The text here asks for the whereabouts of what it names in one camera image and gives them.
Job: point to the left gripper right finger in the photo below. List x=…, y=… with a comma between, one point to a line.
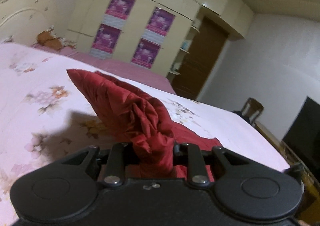
x=241, y=187

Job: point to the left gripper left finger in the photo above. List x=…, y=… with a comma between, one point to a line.
x=67, y=187

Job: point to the red padded jacket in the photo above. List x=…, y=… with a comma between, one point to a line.
x=131, y=115

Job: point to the black flat television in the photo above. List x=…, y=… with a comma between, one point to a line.
x=303, y=136

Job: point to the white floral bed cover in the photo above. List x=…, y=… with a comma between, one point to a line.
x=44, y=117

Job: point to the wooden chair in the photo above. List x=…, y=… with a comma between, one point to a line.
x=251, y=110

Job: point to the pink bed sheet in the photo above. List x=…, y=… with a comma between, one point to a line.
x=122, y=69

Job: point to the cream corner shelf unit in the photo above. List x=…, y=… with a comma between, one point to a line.
x=184, y=49

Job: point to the orange brown cloth pile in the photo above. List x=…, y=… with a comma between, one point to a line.
x=50, y=39

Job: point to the purple poster lower left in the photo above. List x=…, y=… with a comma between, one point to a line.
x=105, y=41

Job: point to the purple poster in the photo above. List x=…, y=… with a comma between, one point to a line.
x=117, y=12
x=105, y=41
x=158, y=26
x=145, y=53

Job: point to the purple poster lower right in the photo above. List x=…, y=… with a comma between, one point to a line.
x=145, y=53

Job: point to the brown wooden door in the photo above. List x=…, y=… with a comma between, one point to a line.
x=202, y=55

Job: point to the cream wooden headboard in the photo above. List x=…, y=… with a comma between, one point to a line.
x=23, y=20

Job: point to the cream yellow wardrobe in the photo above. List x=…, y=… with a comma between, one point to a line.
x=87, y=16

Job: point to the purple poster upper left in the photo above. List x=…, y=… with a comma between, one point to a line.
x=117, y=12

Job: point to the purple poster upper right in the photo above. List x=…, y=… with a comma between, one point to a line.
x=158, y=26

